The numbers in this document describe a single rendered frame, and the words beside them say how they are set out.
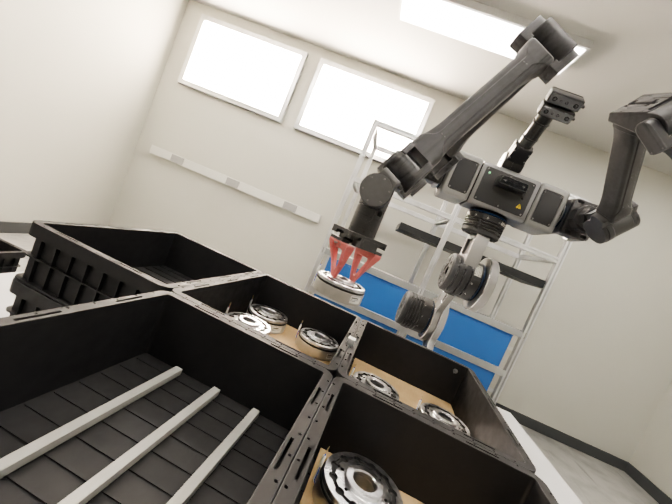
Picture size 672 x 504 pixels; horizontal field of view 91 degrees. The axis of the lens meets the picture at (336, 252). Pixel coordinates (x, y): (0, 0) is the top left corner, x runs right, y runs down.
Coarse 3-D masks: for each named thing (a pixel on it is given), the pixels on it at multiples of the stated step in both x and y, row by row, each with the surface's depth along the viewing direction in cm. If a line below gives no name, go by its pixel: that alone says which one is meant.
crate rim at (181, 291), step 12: (252, 276) 83; (264, 276) 89; (180, 288) 56; (192, 288) 58; (204, 288) 61; (192, 300) 53; (324, 300) 89; (216, 312) 52; (348, 312) 87; (240, 324) 51; (264, 336) 51; (348, 336) 72; (288, 348) 50; (312, 360) 49; (336, 360) 53
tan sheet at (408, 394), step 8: (360, 360) 86; (352, 368) 79; (360, 368) 81; (368, 368) 83; (376, 368) 85; (384, 376) 82; (392, 376) 84; (392, 384) 79; (400, 384) 81; (408, 384) 83; (400, 392) 77; (408, 392) 79; (416, 392) 80; (424, 392) 83; (400, 400) 72; (408, 400) 74; (416, 400) 76; (424, 400) 78; (432, 400) 80; (440, 400) 82; (448, 408) 79
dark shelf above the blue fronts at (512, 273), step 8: (400, 224) 258; (400, 232) 294; (408, 232) 257; (416, 232) 257; (424, 232) 256; (424, 240) 266; (432, 240) 255; (448, 248) 254; (456, 248) 254; (504, 264) 250; (504, 272) 250; (512, 272) 249; (520, 272) 249; (520, 280) 263; (528, 280) 248; (536, 280) 248
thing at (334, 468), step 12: (336, 456) 42; (348, 456) 42; (360, 456) 43; (324, 468) 39; (336, 468) 40; (372, 468) 43; (324, 480) 37; (336, 480) 38; (384, 480) 41; (336, 492) 36; (348, 492) 37; (384, 492) 39; (396, 492) 40
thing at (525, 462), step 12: (360, 324) 80; (372, 324) 86; (360, 336) 71; (396, 336) 85; (348, 348) 61; (420, 348) 84; (348, 360) 59; (336, 372) 50; (468, 372) 80; (360, 384) 48; (480, 384) 73; (384, 396) 47; (408, 408) 47; (492, 408) 61; (432, 420) 46; (504, 420) 57; (456, 432) 46; (504, 432) 54; (480, 444) 45; (516, 444) 50; (504, 456) 45; (528, 456) 48; (528, 468) 44
